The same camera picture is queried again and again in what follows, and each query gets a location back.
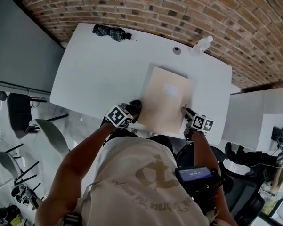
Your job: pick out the wide grey partition panel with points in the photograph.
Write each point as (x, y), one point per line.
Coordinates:
(18, 50)

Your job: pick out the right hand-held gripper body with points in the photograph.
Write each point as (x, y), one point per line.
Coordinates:
(202, 123)

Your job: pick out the dark grey chair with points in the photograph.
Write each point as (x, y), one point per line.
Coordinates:
(17, 114)

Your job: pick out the person's beige printed t-shirt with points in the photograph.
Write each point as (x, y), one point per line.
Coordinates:
(136, 192)

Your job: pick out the clear plastic water bottle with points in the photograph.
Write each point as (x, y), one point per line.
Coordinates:
(203, 44)

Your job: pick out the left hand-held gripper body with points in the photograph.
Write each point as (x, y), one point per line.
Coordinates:
(117, 116)

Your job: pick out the beige box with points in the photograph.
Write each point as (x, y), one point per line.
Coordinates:
(164, 102)

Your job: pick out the person's right forearm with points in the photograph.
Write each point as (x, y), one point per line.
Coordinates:
(202, 149)

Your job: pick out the person's left forearm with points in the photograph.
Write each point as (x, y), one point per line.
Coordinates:
(84, 145)

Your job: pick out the grey partition with white desk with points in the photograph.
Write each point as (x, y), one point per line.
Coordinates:
(244, 116)

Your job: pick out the black mesh office chair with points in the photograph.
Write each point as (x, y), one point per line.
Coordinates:
(244, 196)

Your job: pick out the dark checked folded umbrella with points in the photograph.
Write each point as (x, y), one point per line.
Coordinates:
(113, 33)

